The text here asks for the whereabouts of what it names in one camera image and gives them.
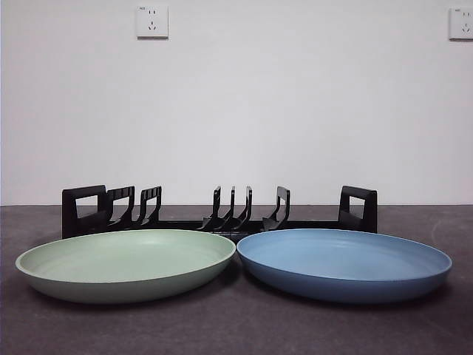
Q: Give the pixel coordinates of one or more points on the blue round plate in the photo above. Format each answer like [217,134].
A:
[343,266]

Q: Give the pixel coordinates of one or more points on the green round plate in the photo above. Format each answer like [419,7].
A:
[122,266]

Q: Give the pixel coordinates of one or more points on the black plate rack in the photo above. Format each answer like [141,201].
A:
[68,222]

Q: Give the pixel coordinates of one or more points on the white wall socket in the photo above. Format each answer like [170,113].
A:
[462,24]
[152,22]

